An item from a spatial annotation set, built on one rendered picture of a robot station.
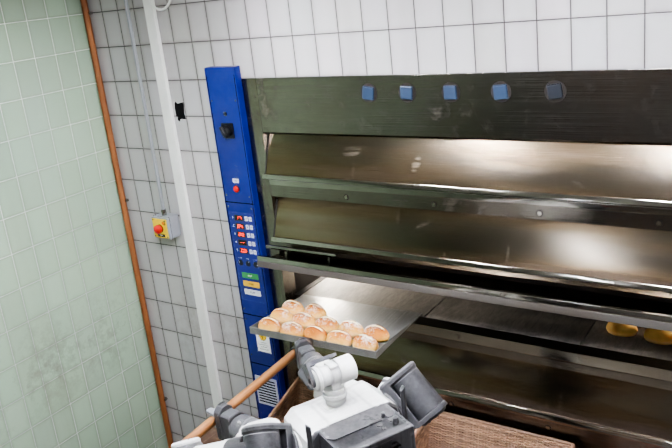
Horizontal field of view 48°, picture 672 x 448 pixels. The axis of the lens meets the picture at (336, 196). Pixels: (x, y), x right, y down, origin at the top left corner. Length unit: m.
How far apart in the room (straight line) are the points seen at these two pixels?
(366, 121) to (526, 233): 0.67
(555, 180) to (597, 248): 0.25
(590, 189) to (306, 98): 1.06
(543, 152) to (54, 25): 2.08
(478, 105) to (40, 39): 1.85
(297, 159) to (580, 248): 1.09
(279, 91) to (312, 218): 0.50
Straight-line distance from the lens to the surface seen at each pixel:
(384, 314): 2.91
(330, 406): 1.97
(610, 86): 2.30
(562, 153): 2.40
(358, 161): 2.70
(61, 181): 3.43
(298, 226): 2.95
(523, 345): 2.67
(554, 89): 2.34
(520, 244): 2.52
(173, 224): 3.38
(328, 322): 2.80
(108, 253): 3.62
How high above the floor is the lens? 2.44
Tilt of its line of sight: 16 degrees down
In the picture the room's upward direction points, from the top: 6 degrees counter-clockwise
